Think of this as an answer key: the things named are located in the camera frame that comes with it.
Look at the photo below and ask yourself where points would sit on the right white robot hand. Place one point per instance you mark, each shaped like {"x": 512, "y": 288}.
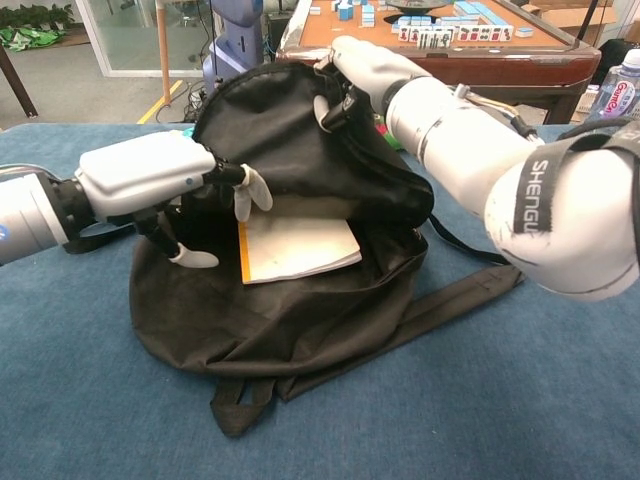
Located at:
{"x": 372, "y": 65}

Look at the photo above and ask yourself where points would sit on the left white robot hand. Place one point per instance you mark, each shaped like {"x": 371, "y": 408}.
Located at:
{"x": 145, "y": 170}

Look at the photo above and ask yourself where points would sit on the yellow notebook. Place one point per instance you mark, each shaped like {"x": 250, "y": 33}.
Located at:
{"x": 300, "y": 250}

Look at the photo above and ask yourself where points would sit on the black fabric backpack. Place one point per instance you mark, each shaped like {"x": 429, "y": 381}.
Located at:
{"x": 280, "y": 320}

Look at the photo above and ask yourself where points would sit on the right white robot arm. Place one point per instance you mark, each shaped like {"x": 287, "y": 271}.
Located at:
{"x": 475, "y": 150}

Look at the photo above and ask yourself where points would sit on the teal clear snack bag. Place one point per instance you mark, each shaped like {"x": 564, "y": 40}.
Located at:
{"x": 188, "y": 132}

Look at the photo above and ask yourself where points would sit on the blue-backed mahjong tiles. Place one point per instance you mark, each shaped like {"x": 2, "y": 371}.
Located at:
{"x": 357, "y": 11}
{"x": 475, "y": 11}

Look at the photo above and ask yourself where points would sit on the green Pringles can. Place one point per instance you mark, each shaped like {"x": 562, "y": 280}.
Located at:
{"x": 396, "y": 142}

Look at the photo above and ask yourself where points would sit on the face-up mahjong tile row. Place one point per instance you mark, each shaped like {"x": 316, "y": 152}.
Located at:
{"x": 450, "y": 34}

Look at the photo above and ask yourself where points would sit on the wooden pole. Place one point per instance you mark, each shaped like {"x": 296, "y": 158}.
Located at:
{"x": 162, "y": 50}

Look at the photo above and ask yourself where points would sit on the brown mahjong table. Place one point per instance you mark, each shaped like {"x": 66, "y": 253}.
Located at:
{"x": 500, "y": 57}

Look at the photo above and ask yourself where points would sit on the white framed glass door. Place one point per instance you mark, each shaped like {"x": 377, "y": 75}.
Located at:
{"x": 130, "y": 35}

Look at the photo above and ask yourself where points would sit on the blue-grey machine base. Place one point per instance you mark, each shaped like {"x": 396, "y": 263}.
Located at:
{"x": 235, "y": 45}

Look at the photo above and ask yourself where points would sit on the dark wooden table leg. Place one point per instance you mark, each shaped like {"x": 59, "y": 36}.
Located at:
{"x": 20, "y": 85}

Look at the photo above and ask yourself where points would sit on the green potted plants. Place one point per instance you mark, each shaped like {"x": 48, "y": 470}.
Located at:
{"x": 30, "y": 30}

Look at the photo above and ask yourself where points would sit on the blue carpet table cover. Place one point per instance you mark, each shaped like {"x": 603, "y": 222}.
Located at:
{"x": 100, "y": 375}

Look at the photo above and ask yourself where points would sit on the clear water bottle white cap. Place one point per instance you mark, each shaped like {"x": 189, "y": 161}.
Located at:
{"x": 620, "y": 95}

